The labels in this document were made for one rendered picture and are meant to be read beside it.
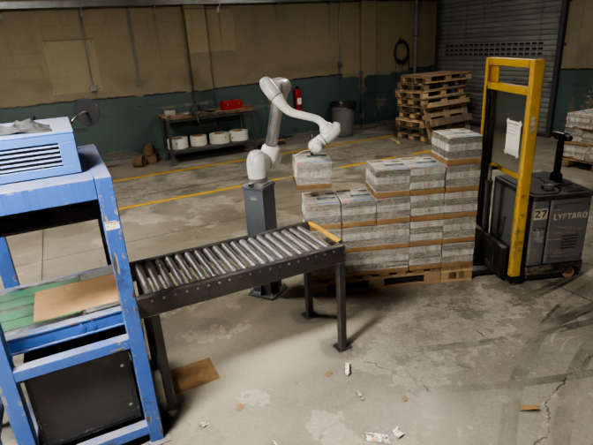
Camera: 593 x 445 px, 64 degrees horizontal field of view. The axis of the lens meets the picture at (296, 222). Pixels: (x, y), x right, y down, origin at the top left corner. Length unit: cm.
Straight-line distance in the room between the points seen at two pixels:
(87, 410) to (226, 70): 832
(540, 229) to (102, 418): 353
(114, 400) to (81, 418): 18
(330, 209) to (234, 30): 702
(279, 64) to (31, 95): 483
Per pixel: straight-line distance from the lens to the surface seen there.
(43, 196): 234
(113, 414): 300
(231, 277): 287
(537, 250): 452
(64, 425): 299
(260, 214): 390
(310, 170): 379
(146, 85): 996
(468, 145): 410
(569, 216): 455
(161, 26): 1003
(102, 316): 273
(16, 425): 285
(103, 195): 234
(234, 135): 984
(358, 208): 394
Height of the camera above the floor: 207
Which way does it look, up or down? 21 degrees down
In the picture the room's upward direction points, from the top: 4 degrees counter-clockwise
